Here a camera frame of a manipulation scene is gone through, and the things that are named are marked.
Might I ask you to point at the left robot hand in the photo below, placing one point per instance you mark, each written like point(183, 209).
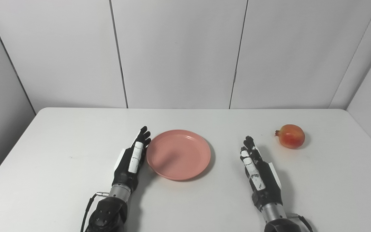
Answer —
point(132, 161)

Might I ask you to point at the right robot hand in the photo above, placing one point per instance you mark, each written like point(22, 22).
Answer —
point(259, 175)

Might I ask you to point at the red pomegranate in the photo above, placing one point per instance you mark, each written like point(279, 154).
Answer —
point(291, 136)

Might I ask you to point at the pink plate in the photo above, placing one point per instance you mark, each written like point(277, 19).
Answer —
point(178, 154)

